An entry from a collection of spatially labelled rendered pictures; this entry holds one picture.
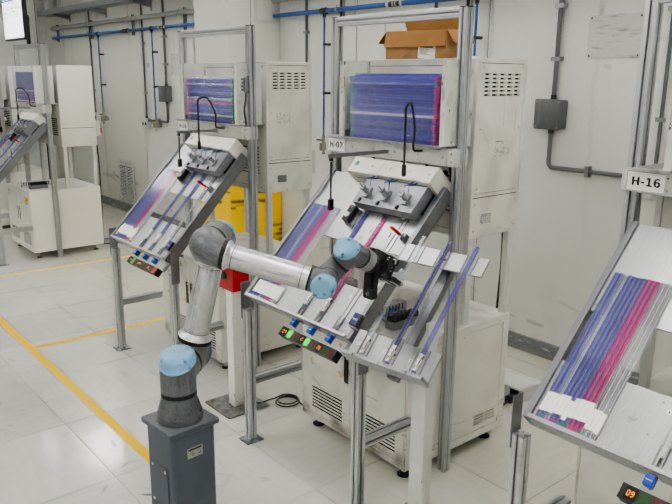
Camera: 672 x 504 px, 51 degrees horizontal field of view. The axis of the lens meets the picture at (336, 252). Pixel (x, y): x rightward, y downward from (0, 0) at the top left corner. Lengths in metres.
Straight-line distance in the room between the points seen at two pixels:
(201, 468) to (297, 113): 2.26
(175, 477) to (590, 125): 2.84
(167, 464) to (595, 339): 1.38
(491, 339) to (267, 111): 1.74
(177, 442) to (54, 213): 4.77
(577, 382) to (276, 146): 2.42
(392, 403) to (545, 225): 1.77
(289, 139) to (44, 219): 3.40
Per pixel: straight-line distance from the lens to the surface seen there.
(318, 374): 3.33
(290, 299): 2.90
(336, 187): 3.18
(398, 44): 3.38
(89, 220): 7.07
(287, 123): 4.04
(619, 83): 4.05
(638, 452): 1.99
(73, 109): 6.92
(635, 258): 2.30
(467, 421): 3.27
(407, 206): 2.74
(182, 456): 2.40
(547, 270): 4.36
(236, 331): 3.56
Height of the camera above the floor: 1.64
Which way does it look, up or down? 14 degrees down
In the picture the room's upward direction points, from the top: 1 degrees clockwise
